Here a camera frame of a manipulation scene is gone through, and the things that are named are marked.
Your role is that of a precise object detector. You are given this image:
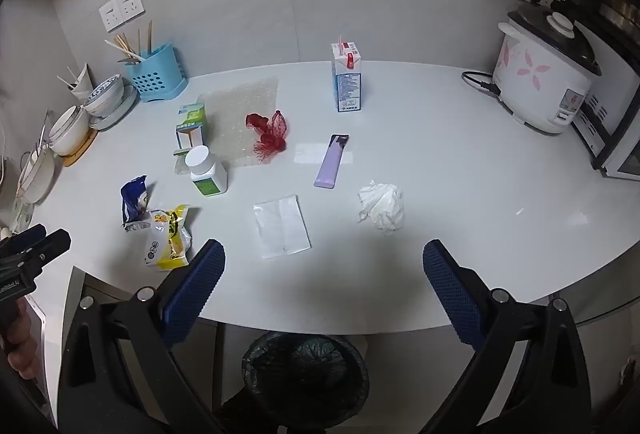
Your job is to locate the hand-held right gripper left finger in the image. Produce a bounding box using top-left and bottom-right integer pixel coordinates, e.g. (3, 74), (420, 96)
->
(57, 239), (226, 434)

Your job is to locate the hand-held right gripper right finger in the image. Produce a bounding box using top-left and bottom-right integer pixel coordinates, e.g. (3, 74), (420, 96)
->
(422, 239), (593, 434)

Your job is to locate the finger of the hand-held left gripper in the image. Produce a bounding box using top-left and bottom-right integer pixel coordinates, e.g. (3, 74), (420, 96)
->
(19, 229), (72, 273)
(0, 223), (48, 256)

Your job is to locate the yellow snack packet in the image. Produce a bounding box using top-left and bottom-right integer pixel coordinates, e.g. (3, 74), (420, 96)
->
(144, 205), (194, 272)

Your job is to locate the blue snack wrapper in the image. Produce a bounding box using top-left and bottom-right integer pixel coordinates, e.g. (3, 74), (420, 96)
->
(120, 175), (152, 233)

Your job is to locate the white tissue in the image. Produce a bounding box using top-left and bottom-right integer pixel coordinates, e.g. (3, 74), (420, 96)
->
(357, 180), (405, 235)

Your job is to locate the white paper packet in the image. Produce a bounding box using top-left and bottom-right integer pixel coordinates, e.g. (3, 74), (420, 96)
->
(252, 194), (312, 260)

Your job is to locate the white pill bottle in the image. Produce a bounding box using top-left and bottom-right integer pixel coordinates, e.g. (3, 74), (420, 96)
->
(184, 145), (229, 198)

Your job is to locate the mesh bin with black liner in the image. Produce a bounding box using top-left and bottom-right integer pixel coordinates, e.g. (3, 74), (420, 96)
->
(241, 330), (371, 431)

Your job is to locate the small green white box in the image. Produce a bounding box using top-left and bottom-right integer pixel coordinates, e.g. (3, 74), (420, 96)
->
(174, 103), (209, 151)

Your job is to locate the red mesh net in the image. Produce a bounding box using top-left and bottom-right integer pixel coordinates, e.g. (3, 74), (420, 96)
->
(245, 110), (290, 165)

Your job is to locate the purple wrapper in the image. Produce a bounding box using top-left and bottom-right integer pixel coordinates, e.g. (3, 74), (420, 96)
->
(314, 133), (350, 189)

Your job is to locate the clear bubble wrap sheet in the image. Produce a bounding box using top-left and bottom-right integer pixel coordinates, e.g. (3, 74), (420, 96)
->
(200, 82), (280, 168)

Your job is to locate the person's left hand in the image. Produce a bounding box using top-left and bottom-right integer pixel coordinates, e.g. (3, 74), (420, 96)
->
(2, 301), (35, 382)

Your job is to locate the white bowl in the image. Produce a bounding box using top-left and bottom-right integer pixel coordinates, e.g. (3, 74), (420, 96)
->
(16, 147), (56, 204)
(48, 105), (91, 155)

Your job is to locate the wooden coaster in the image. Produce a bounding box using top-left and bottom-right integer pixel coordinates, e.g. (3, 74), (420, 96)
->
(62, 129), (99, 167)

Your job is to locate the white cup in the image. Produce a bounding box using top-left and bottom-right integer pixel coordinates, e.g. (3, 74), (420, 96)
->
(67, 63), (96, 104)

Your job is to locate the blue patterned bowl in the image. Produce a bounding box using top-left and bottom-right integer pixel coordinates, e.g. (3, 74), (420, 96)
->
(82, 75), (126, 118)

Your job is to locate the blue perforated utensil holder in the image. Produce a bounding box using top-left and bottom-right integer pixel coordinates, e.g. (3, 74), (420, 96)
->
(124, 43), (189, 103)

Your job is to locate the white blue milk carton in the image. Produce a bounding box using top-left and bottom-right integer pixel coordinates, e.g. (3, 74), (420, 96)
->
(330, 41), (363, 113)

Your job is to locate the white floral rice cooker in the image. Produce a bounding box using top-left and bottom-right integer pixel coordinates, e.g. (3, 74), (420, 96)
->
(491, 3), (601, 135)

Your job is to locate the white microwave oven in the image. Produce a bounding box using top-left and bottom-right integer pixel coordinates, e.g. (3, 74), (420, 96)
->
(570, 20), (640, 180)

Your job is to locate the black power cable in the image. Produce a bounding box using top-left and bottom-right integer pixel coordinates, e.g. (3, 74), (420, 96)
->
(461, 71), (507, 101)

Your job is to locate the white utensil handle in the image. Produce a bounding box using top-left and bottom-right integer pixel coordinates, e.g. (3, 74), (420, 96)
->
(104, 39), (147, 62)

